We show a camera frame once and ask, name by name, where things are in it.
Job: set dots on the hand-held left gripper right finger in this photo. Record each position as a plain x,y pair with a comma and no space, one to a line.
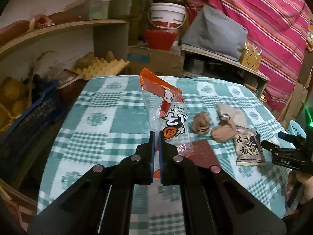
161,161

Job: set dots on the maroon packet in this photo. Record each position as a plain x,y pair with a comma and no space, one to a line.
203,151

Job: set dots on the clear red printed snack wrapper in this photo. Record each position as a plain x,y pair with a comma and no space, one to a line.
168,117

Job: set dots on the low wooden cabinet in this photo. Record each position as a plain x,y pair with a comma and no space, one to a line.
220,58

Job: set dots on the clear plastic container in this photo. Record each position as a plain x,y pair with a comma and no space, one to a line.
97,8

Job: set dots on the steel pot inside cabinet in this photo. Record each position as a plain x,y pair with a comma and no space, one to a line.
196,66

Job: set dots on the yellow egg carton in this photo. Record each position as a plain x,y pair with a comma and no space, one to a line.
102,67

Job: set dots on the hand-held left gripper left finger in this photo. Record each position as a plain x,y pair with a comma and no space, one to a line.
151,156

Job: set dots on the green checkered tablecloth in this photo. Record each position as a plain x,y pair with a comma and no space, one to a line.
97,139

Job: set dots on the brown printed snack packet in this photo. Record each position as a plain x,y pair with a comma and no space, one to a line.
248,149

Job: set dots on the grey cushion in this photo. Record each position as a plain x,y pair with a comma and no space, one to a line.
215,34

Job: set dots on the dark blue plastic crate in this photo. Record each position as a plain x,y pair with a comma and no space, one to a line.
31,117

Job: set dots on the red striped cloth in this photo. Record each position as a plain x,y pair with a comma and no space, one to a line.
269,17

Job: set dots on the brown paper ball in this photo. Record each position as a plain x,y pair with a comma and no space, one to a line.
201,123

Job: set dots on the yellow net bag of potatoes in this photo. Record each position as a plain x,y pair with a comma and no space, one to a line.
12,98

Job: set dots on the red plastic basin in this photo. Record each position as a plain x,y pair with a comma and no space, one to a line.
160,40

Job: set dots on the white plastic bucket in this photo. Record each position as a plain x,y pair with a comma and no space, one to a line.
167,14

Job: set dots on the person's right hand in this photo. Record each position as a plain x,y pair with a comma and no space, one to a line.
305,186

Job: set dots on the yellow utensil holder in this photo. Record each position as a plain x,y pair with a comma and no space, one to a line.
250,58

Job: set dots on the light blue plastic basket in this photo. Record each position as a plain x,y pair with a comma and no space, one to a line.
293,127

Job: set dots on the wooden shelf unit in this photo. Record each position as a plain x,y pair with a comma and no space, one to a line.
73,28

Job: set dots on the wooden rolling pin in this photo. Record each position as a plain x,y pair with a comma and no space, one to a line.
251,87

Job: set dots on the cardboard box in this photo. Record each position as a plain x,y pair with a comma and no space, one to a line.
159,62

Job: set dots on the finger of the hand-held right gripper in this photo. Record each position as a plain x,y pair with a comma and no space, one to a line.
271,145
285,135

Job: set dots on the brown potato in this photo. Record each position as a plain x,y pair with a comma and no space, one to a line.
110,55
84,60

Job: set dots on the red net bag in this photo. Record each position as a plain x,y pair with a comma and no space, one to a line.
14,31
63,17

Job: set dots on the tan knotted bag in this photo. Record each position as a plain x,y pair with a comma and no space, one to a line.
227,117

